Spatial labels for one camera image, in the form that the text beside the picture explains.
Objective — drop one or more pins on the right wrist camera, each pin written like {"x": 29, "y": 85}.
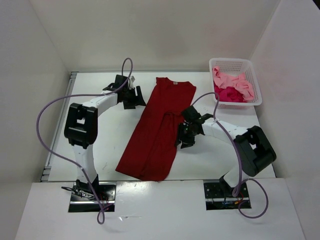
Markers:
{"x": 190, "y": 114}

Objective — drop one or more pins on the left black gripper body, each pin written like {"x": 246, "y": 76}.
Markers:
{"x": 129, "y": 94}

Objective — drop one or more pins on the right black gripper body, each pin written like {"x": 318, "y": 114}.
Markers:
{"x": 187, "y": 129}

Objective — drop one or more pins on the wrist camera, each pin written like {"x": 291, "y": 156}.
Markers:
{"x": 190, "y": 114}
{"x": 121, "y": 82}

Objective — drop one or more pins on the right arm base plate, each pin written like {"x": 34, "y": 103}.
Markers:
{"x": 219, "y": 198}

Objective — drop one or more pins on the light pink t-shirt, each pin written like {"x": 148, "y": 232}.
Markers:
{"x": 239, "y": 82}

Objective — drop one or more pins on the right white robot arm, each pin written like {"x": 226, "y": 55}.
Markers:
{"x": 253, "y": 150}

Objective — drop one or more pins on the dark red t-shirt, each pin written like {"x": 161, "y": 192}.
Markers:
{"x": 151, "y": 150}

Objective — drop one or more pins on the magenta t-shirt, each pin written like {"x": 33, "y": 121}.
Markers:
{"x": 229, "y": 94}

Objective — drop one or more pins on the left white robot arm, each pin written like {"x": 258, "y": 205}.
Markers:
{"x": 81, "y": 130}

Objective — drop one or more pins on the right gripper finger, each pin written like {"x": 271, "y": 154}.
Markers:
{"x": 180, "y": 138}
{"x": 187, "y": 143}

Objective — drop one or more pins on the white plastic basket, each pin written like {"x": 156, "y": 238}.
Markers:
{"x": 235, "y": 67}

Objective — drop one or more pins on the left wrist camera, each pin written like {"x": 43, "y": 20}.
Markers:
{"x": 121, "y": 82}

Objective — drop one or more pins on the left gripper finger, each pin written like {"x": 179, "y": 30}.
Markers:
{"x": 129, "y": 104}
{"x": 139, "y": 97}

